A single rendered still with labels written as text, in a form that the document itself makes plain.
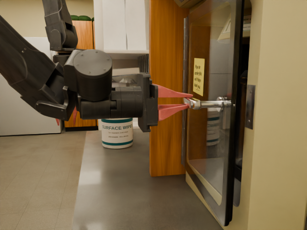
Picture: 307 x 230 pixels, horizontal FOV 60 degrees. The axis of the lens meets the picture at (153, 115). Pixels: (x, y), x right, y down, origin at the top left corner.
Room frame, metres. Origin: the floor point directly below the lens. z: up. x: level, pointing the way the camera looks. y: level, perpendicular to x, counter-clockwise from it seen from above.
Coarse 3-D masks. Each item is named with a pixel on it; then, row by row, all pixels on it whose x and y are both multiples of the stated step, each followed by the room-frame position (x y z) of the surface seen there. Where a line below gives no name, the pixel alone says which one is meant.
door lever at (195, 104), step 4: (184, 100) 0.50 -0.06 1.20; (188, 100) 0.47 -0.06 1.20; (192, 100) 0.45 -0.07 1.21; (196, 100) 0.44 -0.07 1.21; (200, 100) 0.44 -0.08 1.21; (220, 100) 0.44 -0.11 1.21; (184, 104) 0.50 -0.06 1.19; (188, 104) 0.47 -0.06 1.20; (192, 104) 0.44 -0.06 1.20; (196, 104) 0.44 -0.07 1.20; (200, 104) 0.44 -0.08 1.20; (204, 104) 0.44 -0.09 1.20; (208, 104) 0.44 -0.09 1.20; (212, 104) 0.44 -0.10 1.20; (216, 104) 0.44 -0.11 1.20; (220, 104) 0.44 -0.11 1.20; (192, 108) 0.44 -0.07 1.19; (196, 108) 0.44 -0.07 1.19; (200, 108) 0.44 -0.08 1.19; (220, 108) 0.44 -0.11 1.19
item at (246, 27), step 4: (248, 8) 0.52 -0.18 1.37; (244, 12) 0.52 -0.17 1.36; (248, 12) 0.52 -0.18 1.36; (244, 16) 0.52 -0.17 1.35; (248, 16) 0.51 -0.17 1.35; (244, 20) 0.51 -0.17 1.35; (248, 20) 0.51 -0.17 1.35; (244, 24) 0.51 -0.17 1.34; (248, 24) 0.50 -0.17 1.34; (244, 28) 0.51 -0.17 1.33; (248, 28) 0.50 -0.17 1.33; (244, 32) 0.50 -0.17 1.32; (248, 32) 0.50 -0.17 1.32; (244, 36) 0.50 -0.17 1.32; (248, 36) 0.50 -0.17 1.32; (244, 40) 0.64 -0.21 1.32; (248, 40) 0.64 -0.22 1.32
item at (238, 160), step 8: (240, 88) 0.57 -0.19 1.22; (240, 96) 0.57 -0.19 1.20; (240, 104) 0.56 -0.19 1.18; (240, 112) 0.56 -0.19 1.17; (240, 120) 0.56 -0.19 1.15; (240, 128) 0.56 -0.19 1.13; (240, 136) 0.56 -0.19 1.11; (240, 144) 0.55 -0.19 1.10; (240, 152) 0.55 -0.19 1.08; (240, 160) 0.55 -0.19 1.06
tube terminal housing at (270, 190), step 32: (256, 0) 0.42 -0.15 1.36; (288, 0) 0.41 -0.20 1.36; (256, 32) 0.42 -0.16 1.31; (288, 32) 0.41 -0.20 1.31; (256, 64) 0.41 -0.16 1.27; (288, 64) 0.42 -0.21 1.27; (256, 96) 0.41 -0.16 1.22; (288, 96) 0.42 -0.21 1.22; (256, 128) 0.41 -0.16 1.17; (288, 128) 0.42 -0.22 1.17; (256, 160) 0.41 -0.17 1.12; (288, 160) 0.42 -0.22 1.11; (256, 192) 0.41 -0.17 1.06; (288, 192) 0.42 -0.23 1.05; (256, 224) 0.41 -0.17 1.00; (288, 224) 0.42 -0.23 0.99
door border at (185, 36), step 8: (240, 24) 0.41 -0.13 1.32; (184, 32) 0.71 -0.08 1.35; (184, 56) 0.71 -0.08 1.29; (184, 72) 0.71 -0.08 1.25; (184, 80) 0.71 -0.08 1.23; (184, 88) 0.71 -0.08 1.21; (184, 112) 0.70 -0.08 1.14; (184, 120) 0.70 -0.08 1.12; (184, 128) 0.70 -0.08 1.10; (184, 136) 0.70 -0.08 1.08; (184, 144) 0.69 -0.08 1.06; (184, 152) 0.69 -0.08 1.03; (184, 160) 0.69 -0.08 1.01
